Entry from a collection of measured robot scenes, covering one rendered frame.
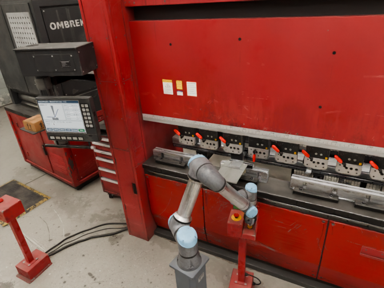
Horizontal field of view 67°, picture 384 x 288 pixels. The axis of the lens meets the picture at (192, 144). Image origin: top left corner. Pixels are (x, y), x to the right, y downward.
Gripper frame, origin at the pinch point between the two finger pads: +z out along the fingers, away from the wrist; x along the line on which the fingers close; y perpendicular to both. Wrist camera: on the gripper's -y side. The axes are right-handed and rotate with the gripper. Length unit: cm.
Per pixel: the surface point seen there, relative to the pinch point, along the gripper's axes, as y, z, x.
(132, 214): 27, 44, 118
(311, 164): 31, -37, -37
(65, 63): 16, -111, 131
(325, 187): 30, -19, -48
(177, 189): 33, 7, 69
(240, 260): -4.2, 36.2, 5.8
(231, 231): -6.7, 2.1, 11.8
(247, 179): 33.1, -14.6, 7.4
